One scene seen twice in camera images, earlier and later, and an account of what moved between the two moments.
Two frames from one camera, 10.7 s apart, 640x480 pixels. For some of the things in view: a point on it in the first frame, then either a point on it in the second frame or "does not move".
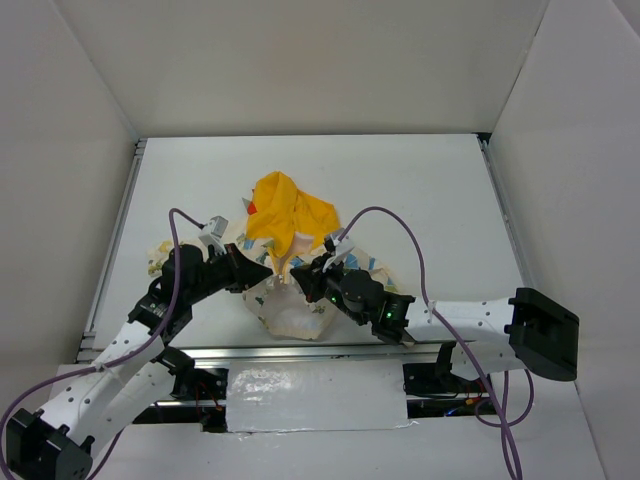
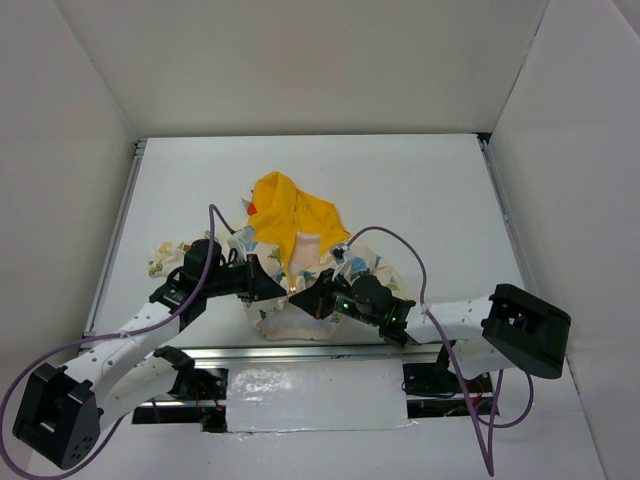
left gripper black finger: x=248 y=274 → x=262 y=285
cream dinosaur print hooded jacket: x=286 y=226 does not move
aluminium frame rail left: x=90 y=325 does not move
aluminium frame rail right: x=484 y=140 does not move
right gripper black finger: x=310 y=281 → x=312 y=300
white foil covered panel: x=315 y=395 does not move
